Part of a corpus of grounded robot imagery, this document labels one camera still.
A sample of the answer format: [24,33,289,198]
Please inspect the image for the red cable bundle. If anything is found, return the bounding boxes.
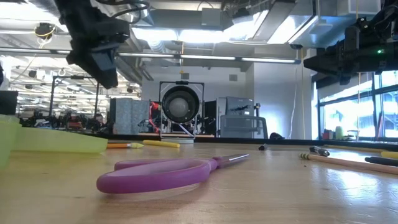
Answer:
[149,101,161,133]

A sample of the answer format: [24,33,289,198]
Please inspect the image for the orange-yellow pencil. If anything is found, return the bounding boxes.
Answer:
[106,142,145,149]

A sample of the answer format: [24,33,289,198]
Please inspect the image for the black pen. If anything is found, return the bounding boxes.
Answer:
[365,156,398,167]

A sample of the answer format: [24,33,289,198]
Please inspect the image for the purple handled scissors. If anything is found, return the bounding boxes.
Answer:
[95,153,249,195]

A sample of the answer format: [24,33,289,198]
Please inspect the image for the white hanging cord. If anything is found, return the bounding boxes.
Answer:
[288,77,300,139]

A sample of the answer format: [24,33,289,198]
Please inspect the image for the yellow cable coil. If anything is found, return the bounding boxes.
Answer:
[34,22,57,41]

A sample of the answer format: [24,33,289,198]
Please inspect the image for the grey cabinet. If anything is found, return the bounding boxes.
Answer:
[217,96,254,116]

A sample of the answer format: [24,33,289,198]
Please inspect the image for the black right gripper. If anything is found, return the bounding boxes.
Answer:
[303,17,376,90]

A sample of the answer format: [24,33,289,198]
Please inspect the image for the yellow marker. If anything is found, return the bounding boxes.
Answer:
[379,150,398,160]

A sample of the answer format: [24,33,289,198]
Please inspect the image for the grey ceiling unit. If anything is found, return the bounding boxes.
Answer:
[201,7,223,27]

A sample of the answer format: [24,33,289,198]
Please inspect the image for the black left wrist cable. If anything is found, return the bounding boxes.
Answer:
[93,0,150,18]

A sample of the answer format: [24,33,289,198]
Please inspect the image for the black screen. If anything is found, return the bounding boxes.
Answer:
[204,100,218,136]

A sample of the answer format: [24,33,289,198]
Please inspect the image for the black grey marker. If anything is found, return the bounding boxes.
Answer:
[309,145,331,157]

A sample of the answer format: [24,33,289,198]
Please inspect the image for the silver spiral air duct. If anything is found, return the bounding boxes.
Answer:
[114,0,153,83]

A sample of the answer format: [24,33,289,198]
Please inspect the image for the distant cluttered workbench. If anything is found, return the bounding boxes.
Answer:
[18,108,94,131]

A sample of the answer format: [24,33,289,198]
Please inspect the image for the yellow highlighter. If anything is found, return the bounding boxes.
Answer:
[142,139,181,149]

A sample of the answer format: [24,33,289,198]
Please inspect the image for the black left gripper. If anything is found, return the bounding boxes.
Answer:
[55,0,130,90]

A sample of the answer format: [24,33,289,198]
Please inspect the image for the person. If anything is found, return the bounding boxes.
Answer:
[92,113,108,131]

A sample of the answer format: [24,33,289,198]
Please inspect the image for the natural wood pencil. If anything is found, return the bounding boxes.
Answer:
[298,152,398,175]

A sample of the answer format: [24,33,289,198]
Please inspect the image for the black monitor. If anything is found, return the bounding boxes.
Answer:
[0,90,19,115]

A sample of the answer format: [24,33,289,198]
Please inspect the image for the black gantry stand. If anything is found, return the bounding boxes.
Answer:
[49,75,100,121]

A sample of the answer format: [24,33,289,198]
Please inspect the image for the grey partition panel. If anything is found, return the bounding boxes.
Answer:
[109,98,150,135]

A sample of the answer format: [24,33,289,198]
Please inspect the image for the ceiling tube light bar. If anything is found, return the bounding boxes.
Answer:
[0,46,301,65]

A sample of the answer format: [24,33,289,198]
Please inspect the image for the green translucent supply box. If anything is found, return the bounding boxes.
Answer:
[0,114,109,170]

